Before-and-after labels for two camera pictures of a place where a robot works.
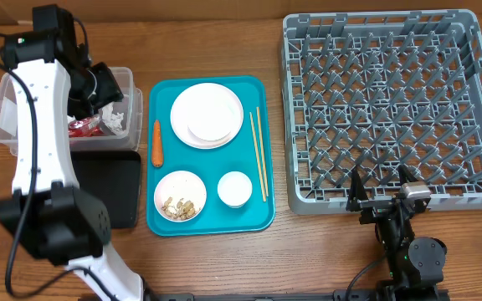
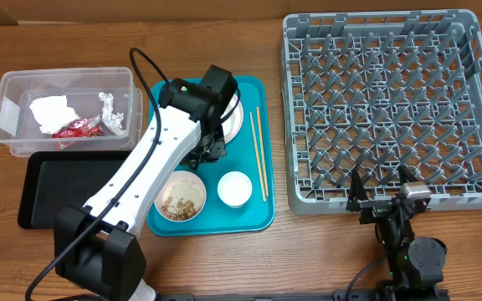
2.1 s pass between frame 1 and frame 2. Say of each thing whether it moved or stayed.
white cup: stayed
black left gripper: moved
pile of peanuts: stayed
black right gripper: stayed
